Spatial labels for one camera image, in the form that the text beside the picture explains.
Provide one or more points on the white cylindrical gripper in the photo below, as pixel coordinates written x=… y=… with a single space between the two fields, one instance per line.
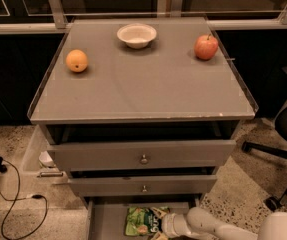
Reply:
x=168 y=223

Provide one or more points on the green rice chip bag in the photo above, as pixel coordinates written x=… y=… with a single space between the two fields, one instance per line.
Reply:
x=141 y=221

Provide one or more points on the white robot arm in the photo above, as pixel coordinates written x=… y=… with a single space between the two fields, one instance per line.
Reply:
x=198 y=224

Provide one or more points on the middle grey drawer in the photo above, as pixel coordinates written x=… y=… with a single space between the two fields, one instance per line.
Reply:
x=148 y=185

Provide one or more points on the grey drawer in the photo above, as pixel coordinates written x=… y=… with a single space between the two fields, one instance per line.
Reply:
x=148 y=185
x=107 y=215
x=140 y=155

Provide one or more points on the bottom grey drawer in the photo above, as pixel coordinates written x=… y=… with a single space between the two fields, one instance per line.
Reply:
x=107 y=215

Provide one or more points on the top grey drawer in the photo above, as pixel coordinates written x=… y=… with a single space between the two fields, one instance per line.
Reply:
x=140 y=155

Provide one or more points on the grey drawer cabinet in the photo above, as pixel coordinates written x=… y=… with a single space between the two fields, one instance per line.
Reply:
x=159 y=93

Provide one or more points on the white object in bin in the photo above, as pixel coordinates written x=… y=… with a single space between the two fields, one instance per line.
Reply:
x=45 y=160

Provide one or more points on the red apple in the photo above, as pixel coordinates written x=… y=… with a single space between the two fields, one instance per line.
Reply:
x=205 y=47

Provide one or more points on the orange fruit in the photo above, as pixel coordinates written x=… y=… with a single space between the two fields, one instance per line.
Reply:
x=76 y=61

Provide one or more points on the white paper bowl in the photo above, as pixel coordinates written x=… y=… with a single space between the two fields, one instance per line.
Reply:
x=136 y=35

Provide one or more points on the metal window bracket left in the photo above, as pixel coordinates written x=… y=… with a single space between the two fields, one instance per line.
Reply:
x=58 y=14

